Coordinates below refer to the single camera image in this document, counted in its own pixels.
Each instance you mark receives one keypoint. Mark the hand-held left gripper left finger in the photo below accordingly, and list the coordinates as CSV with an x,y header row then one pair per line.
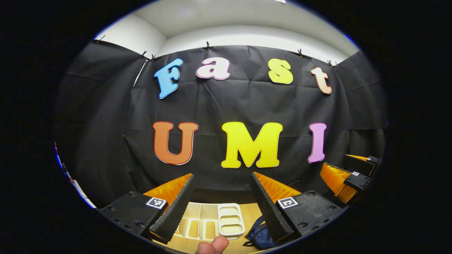
x,y
178,208

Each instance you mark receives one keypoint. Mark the white panel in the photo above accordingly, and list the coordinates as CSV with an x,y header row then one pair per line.
x,y
84,197

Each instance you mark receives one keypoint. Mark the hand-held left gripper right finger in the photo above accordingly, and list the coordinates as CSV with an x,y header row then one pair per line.
x,y
268,211

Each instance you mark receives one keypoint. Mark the white bookshelf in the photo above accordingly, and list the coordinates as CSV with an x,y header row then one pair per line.
x,y
229,218

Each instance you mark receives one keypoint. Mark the blue schoolbag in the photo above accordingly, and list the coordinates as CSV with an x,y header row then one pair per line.
x,y
263,238

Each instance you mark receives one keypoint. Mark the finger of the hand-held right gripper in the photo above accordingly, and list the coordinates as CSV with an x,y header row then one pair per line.
x,y
372,161
358,181

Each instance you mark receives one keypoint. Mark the row of black cloth clips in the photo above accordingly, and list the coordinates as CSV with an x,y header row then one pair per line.
x,y
207,46

